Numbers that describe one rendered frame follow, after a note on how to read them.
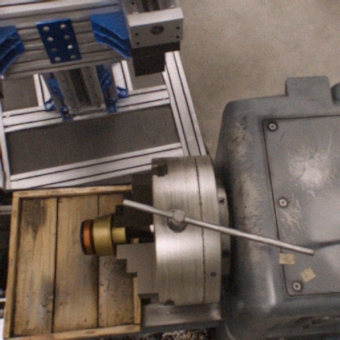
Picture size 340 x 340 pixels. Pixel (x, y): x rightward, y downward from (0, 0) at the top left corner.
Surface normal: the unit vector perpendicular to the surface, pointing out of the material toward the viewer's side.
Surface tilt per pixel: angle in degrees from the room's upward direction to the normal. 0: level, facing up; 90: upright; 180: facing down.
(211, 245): 30
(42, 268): 0
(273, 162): 0
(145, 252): 4
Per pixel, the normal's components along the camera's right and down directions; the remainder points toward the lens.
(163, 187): 0.04, -0.61
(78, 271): 0.07, -0.39
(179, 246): 0.11, 0.08
